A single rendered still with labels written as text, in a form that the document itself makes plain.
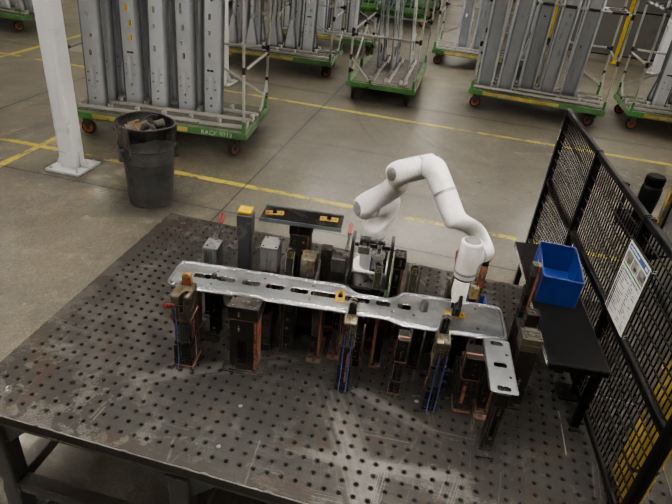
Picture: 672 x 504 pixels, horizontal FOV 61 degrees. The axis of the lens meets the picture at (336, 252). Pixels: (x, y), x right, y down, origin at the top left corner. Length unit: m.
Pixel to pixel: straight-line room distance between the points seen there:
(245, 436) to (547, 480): 1.08
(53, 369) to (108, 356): 0.21
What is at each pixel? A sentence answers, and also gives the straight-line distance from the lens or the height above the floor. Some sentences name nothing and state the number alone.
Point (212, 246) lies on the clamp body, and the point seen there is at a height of 1.06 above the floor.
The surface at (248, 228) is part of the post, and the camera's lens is 2.59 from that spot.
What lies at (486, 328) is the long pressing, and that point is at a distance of 2.32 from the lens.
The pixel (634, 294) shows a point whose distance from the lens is 2.19.
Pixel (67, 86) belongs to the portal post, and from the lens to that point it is 5.73.
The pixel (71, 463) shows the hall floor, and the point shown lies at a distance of 3.12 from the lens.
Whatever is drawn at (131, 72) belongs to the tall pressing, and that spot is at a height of 0.63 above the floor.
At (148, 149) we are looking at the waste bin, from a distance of 4.85.
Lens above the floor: 2.36
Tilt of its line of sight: 31 degrees down
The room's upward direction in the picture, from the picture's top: 6 degrees clockwise
